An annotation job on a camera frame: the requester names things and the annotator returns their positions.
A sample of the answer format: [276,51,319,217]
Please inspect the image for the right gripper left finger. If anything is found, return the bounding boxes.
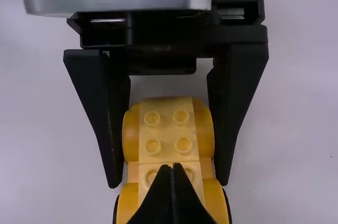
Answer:
[126,164,174,224]

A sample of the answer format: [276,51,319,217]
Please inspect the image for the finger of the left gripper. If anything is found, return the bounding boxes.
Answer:
[206,43,270,186]
[62,49,132,189]

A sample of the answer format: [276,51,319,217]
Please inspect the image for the yellow toy car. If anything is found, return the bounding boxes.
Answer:
[113,96,232,224]

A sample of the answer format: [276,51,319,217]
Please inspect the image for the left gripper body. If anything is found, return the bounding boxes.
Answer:
[66,0,269,77]

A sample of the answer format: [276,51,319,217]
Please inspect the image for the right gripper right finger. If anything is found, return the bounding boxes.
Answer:
[173,162,225,224]

